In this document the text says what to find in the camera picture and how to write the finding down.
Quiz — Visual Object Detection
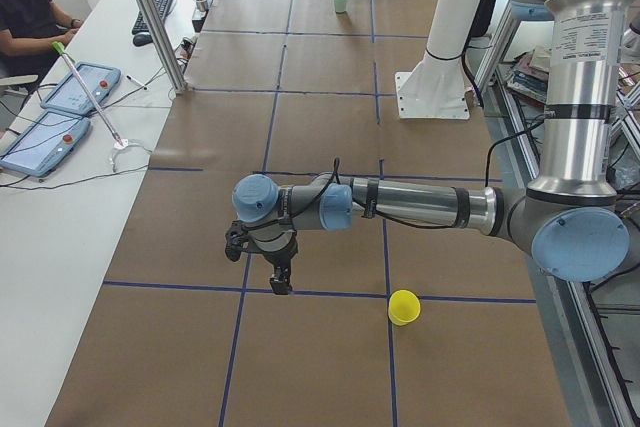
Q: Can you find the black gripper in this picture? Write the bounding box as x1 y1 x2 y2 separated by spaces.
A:
252 231 298 295

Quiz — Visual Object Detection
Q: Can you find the yellow plastic cup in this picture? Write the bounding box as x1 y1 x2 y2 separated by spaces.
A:
387 289 421 326

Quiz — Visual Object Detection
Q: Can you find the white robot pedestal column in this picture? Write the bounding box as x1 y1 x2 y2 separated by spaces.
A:
395 0 481 120

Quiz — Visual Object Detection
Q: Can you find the upper blue teach pendant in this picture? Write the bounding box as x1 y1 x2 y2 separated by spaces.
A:
41 62 121 116

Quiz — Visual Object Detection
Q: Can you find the aluminium frame post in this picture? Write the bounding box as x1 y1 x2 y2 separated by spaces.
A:
136 0 187 95

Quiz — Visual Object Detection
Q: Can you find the blue teach pendant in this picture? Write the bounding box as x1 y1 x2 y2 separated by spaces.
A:
41 62 121 116
1 110 91 177

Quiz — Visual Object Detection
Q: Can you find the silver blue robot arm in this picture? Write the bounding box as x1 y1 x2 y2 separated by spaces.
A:
225 0 639 295

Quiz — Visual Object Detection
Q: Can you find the black computer keyboard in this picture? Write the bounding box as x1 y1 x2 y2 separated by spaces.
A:
131 0 174 35

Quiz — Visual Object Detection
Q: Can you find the lower blue teach pendant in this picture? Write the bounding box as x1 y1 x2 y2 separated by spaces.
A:
1 110 91 177

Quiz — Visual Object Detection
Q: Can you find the stack of magazines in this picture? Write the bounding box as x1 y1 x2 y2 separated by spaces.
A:
506 46 551 104

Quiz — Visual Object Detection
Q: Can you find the pink rod with green tip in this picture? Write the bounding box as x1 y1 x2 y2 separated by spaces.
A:
52 41 129 149

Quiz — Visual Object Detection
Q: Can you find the green plastic cup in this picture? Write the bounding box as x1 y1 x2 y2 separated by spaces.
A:
333 0 348 14

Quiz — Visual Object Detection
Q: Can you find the seated person in black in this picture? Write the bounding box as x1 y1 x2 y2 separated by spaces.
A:
1 0 83 91

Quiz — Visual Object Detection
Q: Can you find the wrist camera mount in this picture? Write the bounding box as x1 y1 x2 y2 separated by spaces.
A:
224 220 250 262

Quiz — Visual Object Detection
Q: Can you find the black marker pen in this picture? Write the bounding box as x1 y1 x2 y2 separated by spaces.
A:
125 74 148 90

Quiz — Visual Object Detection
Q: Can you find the black computer mouse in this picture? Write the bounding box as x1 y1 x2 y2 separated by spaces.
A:
132 32 153 47

